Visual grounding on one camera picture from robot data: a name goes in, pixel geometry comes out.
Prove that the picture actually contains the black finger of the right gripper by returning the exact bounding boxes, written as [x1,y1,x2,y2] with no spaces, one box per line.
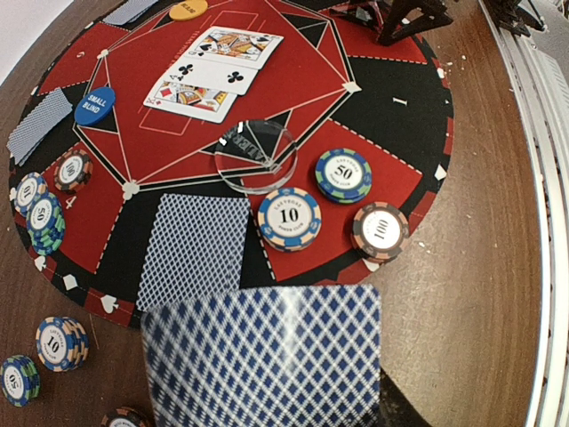
[377,0,453,46]

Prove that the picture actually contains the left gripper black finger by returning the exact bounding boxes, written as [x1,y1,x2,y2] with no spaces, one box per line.
[380,373,430,427]

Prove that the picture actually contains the black triangle all-in marker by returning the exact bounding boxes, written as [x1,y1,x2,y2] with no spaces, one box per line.
[328,1,383,32]

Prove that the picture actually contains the blue playing card deck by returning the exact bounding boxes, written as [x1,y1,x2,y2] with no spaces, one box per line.
[141,285,381,426]

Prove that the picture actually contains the king of spades card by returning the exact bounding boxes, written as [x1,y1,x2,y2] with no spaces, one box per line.
[183,26,284,70]

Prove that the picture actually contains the green fifty chips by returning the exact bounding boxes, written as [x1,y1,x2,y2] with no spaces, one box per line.
[26,192,66,255]
[315,148,373,205]

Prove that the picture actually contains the brown hundred chip sector two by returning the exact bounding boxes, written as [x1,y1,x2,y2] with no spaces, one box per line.
[350,201,410,264]

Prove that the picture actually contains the clear acrylic dealer button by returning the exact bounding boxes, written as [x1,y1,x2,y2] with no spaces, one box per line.
[214,120,298,195]

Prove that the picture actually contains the orange big blind button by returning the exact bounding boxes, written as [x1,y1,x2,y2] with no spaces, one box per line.
[169,0,209,21]

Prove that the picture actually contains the dealt card sector three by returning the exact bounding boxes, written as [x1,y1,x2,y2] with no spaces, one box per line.
[136,193,250,311]

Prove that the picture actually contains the dealt card sector seven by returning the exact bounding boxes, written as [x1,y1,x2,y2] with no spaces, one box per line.
[103,0,156,26]

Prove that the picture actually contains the blue small blind button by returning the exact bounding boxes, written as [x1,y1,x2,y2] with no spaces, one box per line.
[74,86,116,126]

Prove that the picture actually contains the blue white poker chip stack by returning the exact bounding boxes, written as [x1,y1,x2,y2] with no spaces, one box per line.
[36,317,90,372]

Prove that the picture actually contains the brown hundred chips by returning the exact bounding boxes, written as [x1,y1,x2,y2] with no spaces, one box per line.
[53,149,93,194]

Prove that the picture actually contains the dealt card sector five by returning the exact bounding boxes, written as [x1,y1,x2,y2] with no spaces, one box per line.
[7,88,72,165]

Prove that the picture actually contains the single blue ten chip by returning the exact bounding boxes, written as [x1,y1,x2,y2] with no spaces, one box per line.
[14,172,48,217]

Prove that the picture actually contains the king of diamonds card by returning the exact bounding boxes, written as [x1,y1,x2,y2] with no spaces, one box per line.
[143,79,237,124]

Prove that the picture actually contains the round red black poker mat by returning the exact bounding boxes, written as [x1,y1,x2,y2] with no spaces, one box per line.
[6,1,453,327]

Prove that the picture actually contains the brown poker chip stack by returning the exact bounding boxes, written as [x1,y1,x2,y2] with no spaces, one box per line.
[100,407,152,427]

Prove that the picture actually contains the green poker chip stack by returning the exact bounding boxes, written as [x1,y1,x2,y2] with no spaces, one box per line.
[1,355,41,407]

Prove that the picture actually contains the front aluminium rail base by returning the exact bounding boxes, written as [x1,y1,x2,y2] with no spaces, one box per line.
[480,1,568,426]

